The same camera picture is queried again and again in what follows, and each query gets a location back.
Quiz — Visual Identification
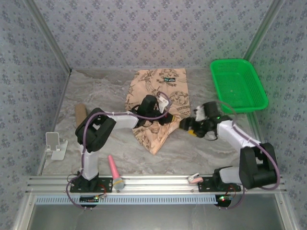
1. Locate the cream printed t-shirt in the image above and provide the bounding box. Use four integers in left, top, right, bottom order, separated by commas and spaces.
124, 68, 191, 156

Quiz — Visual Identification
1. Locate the green plastic basket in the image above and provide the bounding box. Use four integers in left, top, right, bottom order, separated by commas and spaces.
210, 58, 269, 114

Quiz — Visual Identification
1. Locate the pink white clip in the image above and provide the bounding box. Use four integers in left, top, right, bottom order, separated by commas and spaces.
188, 172, 204, 184

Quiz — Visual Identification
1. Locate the brown cardboard tube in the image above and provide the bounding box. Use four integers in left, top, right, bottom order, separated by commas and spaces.
74, 103, 87, 127

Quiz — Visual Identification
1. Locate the small circuit board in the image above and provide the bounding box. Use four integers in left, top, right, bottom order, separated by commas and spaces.
80, 195, 100, 204
215, 194, 232, 207

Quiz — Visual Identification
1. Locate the pink toy microphone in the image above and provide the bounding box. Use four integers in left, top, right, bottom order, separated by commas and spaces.
107, 155, 125, 191

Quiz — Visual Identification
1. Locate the grey metal shelf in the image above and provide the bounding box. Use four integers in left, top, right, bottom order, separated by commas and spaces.
13, 194, 298, 230

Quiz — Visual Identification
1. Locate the white phone stand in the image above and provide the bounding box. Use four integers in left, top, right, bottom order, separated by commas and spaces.
45, 131, 69, 161

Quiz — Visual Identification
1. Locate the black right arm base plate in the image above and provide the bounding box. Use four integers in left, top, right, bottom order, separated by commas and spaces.
198, 176, 242, 192

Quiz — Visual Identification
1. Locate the aluminium rail frame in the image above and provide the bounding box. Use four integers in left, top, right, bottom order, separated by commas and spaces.
24, 174, 288, 195

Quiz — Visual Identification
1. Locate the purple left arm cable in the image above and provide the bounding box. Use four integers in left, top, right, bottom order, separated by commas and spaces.
66, 91, 173, 211

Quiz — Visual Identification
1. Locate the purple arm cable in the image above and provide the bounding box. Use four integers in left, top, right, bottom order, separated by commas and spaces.
66, 91, 173, 211
217, 100, 281, 210

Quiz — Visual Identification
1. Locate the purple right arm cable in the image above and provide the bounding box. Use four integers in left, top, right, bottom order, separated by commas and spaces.
217, 100, 281, 210

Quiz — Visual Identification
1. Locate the slotted grey cable duct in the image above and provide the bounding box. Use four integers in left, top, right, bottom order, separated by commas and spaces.
35, 194, 219, 206

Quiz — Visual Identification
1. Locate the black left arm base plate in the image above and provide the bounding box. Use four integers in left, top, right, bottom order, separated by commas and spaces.
69, 176, 113, 194

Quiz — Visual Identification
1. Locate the aluminium corner post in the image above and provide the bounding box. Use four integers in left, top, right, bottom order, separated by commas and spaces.
242, 0, 287, 62
25, 0, 72, 74

